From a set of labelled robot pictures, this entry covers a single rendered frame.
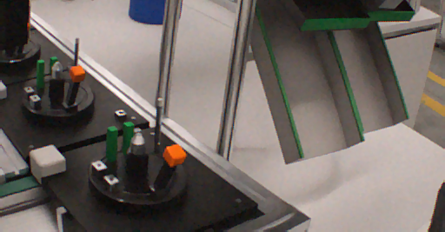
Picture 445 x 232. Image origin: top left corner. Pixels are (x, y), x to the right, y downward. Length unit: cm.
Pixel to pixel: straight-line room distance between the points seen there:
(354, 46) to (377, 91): 9
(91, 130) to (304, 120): 33
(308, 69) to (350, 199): 26
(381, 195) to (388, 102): 17
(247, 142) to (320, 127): 28
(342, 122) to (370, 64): 16
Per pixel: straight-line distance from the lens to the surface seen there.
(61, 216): 79
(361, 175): 116
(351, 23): 87
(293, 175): 111
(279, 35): 96
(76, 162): 88
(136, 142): 79
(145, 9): 170
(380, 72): 110
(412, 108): 261
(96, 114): 100
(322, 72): 98
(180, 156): 73
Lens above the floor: 146
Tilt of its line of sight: 27 degrees down
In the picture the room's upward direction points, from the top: 8 degrees clockwise
